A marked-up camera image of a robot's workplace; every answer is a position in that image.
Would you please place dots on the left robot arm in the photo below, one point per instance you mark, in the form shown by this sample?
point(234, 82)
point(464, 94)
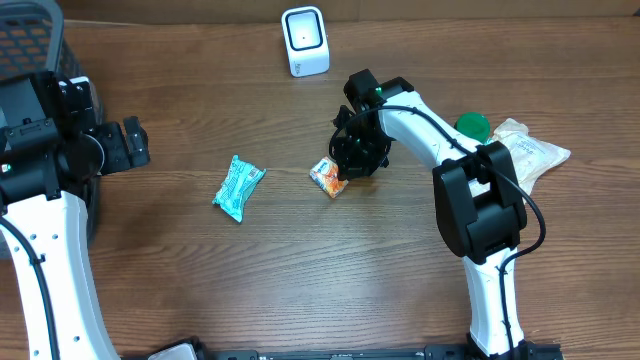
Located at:
point(47, 236)

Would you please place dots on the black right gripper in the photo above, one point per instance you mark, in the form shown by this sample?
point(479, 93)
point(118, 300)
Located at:
point(354, 165)

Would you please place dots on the white barcode scanner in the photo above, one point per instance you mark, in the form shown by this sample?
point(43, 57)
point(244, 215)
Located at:
point(306, 41)

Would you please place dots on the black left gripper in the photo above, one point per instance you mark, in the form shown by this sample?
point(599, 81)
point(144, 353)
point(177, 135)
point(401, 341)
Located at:
point(123, 158)

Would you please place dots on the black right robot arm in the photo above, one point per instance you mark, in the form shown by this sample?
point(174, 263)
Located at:
point(479, 205)

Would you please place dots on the orange snack packet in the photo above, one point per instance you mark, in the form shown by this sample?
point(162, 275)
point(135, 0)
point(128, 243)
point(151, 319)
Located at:
point(325, 175)

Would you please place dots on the white pouch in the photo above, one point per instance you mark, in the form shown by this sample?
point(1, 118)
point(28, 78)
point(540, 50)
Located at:
point(531, 157)

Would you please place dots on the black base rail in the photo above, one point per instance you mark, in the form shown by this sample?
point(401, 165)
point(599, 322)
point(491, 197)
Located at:
point(526, 351)

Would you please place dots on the teal snack packet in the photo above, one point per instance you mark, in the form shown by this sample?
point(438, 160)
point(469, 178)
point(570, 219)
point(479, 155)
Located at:
point(238, 186)

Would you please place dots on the green round lid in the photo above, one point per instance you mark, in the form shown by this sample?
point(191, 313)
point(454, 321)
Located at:
point(474, 125)

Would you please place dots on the grey plastic mesh basket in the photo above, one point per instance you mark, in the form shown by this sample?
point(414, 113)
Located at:
point(30, 40)

